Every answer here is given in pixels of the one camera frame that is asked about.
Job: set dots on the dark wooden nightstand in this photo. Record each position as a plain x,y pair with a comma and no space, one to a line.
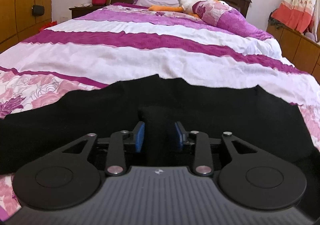
77,12

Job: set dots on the white orange plush duck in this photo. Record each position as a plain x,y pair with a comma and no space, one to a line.
186,6

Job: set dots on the purple floral striped duvet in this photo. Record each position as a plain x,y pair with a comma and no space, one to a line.
123,42

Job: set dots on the low wooden cabinet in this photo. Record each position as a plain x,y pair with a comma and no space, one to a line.
298,49

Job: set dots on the cream and coral curtain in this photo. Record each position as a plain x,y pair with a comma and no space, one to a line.
298,15

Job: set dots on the small black hanging pouch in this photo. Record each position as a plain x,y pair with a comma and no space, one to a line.
38,10

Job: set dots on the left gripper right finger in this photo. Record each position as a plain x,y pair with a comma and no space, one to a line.
254,178

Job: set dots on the black knit garment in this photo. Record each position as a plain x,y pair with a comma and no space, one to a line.
252,114

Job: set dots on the wooden wardrobe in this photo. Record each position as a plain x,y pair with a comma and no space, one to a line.
22,2

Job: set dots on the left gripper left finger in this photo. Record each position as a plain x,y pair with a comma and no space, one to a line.
73,173

